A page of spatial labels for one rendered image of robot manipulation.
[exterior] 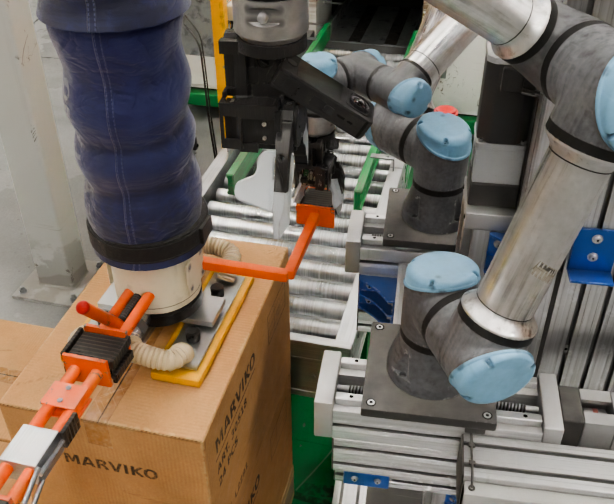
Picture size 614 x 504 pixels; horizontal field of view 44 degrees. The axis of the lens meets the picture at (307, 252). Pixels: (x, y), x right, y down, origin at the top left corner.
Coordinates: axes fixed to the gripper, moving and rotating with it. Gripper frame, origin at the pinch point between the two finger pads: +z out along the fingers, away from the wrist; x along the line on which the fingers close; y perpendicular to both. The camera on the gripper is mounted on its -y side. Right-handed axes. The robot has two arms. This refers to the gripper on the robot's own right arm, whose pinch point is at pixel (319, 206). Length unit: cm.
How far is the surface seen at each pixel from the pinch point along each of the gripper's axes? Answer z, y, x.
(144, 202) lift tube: -21.7, 38.7, -21.7
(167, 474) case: 25, 59, -15
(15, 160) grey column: 47, -76, -134
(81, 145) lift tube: -30, 37, -33
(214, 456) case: 22, 54, -7
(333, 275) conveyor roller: 55, -45, -6
